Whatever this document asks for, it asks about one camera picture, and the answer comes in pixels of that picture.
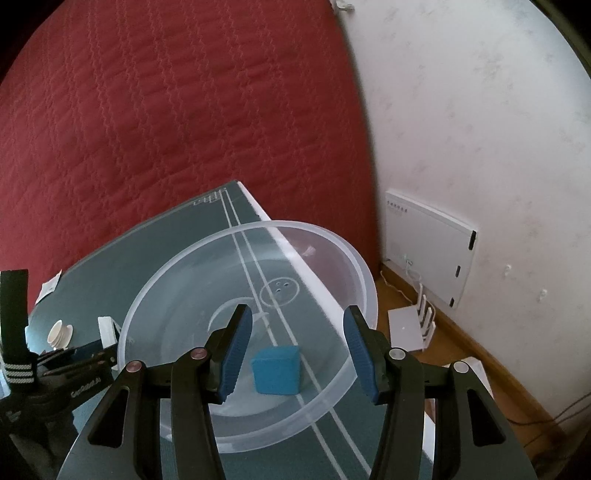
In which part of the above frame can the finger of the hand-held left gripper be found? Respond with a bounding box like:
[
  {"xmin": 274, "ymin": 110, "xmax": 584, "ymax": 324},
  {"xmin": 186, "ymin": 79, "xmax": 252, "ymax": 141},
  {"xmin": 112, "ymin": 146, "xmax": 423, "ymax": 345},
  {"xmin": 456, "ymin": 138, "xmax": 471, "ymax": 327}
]
[{"xmin": 37, "ymin": 344, "xmax": 117, "ymax": 370}]

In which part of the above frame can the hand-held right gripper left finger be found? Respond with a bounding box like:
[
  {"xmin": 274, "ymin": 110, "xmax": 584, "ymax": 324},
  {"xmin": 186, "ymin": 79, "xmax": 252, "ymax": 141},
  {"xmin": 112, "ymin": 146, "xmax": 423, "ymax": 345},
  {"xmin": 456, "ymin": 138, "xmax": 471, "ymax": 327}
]
[{"xmin": 55, "ymin": 303, "xmax": 254, "ymax": 480}]

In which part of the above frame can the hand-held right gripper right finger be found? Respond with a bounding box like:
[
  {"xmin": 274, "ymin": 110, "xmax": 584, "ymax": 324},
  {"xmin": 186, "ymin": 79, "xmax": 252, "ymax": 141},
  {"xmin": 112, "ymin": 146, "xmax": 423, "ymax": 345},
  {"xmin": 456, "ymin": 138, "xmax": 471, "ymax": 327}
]
[{"xmin": 342, "ymin": 305, "xmax": 532, "ymax": 480}]

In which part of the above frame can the blue cube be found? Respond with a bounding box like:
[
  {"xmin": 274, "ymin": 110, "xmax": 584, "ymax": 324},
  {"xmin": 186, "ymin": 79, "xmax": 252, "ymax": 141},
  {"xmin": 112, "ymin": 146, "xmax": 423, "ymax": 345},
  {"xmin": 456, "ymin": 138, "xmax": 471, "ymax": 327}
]
[{"xmin": 250, "ymin": 345, "xmax": 301, "ymax": 396}]

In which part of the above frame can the clear plastic bowl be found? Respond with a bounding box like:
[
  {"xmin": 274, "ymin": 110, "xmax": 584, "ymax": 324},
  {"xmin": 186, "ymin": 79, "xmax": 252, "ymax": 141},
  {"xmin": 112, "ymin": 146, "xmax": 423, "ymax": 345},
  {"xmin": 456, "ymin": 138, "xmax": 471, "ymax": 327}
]
[{"xmin": 116, "ymin": 220, "xmax": 378, "ymax": 455}]

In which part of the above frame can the tan wooden wedge block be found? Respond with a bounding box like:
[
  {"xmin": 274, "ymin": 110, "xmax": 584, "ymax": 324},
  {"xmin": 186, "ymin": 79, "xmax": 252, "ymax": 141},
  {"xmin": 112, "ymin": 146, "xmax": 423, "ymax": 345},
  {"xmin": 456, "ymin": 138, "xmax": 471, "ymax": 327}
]
[{"xmin": 97, "ymin": 315, "xmax": 123, "ymax": 350}]

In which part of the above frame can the white plastic cap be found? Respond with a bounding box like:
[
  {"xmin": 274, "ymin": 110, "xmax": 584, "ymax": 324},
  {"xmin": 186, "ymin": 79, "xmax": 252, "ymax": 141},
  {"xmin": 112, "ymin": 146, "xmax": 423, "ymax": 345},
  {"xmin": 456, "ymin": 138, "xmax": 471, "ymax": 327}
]
[{"xmin": 48, "ymin": 320, "xmax": 75, "ymax": 350}]

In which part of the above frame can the white router with antennas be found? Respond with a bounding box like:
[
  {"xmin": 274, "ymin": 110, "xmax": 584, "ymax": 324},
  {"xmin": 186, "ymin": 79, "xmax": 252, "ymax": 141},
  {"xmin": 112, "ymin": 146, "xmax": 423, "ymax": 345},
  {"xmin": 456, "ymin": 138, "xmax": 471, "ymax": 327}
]
[{"xmin": 387, "ymin": 295, "xmax": 437, "ymax": 354}]

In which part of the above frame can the white paper packet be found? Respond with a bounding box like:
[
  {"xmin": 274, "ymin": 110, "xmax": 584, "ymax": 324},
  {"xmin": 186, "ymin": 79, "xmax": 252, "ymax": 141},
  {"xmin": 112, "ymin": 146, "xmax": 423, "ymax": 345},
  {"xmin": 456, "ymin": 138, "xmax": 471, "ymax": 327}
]
[{"xmin": 36, "ymin": 270, "xmax": 63, "ymax": 305}]

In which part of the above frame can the wooden baseboard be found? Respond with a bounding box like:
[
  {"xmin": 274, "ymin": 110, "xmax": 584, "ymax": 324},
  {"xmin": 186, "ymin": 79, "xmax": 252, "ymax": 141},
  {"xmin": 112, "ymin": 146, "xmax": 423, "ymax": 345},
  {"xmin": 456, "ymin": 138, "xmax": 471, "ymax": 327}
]
[{"xmin": 379, "ymin": 261, "xmax": 571, "ymax": 437}]

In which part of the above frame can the red quilted bedspread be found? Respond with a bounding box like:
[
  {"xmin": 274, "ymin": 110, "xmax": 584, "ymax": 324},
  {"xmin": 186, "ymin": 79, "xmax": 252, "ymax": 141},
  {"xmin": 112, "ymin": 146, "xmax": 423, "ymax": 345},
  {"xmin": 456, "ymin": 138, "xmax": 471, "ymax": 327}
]
[{"xmin": 0, "ymin": 0, "xmax": 384, "ymax": 324}]

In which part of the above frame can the white cable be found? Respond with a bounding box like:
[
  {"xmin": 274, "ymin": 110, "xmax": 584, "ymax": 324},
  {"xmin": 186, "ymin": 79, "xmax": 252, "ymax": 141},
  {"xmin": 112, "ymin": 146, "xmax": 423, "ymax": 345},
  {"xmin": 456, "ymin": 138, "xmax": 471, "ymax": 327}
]
[{"xmin": 404, "ymin": 257, "xmax": 424, "ymax": 301}]

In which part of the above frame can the white wall panel box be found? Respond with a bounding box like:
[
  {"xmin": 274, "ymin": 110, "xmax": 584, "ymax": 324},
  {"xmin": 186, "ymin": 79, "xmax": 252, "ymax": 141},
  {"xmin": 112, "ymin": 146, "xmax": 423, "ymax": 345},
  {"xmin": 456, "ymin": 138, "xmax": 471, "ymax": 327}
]
[{"xmin": 385, "ymin": 188, "xmax": 478, "ymax": 309}]

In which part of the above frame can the black cable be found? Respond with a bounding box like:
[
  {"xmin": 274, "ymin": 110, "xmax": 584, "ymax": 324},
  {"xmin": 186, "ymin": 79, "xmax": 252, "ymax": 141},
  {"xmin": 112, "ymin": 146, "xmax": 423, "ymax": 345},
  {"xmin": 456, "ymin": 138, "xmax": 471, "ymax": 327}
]
[{"xmin": 508, "ymin": 392, "xmax": 591, "ymax": 428}]

